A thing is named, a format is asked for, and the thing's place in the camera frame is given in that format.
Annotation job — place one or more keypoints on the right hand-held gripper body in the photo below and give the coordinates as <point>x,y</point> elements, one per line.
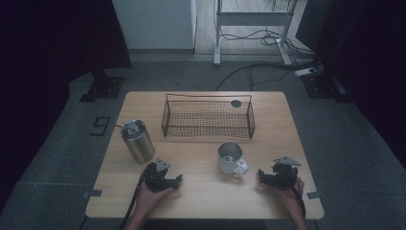
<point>284,174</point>

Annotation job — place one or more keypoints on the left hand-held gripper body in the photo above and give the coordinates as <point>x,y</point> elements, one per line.
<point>155,177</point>

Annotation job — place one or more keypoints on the silver metal mug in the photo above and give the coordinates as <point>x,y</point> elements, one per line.
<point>230,158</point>

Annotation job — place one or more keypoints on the stainless steel tumbler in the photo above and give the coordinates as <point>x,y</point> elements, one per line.
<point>138,142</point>

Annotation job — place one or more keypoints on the person's left hand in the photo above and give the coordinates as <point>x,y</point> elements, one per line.
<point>150,198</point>

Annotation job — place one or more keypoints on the person's right hand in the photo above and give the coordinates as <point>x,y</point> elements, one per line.
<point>290,195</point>

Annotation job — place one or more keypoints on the grey tape piece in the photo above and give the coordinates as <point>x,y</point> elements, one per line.
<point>92,193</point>
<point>313,195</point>

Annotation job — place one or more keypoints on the black floor tape marker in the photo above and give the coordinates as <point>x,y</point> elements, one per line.
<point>101,126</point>

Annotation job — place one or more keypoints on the black round table grommet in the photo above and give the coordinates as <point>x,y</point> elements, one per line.
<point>236,103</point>

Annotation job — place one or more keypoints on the black stand base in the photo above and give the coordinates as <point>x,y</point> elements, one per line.
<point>103,87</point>
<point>324,86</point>

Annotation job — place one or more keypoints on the white power strip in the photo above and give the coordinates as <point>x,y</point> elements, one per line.
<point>305,72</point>

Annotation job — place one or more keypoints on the dark curtain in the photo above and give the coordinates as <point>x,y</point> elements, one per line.
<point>48,64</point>
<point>367,57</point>

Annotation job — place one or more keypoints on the white cabinet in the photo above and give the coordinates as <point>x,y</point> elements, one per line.
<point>153,22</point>

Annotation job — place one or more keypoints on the white metal desk frame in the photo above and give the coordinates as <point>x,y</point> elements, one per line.
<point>252,18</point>

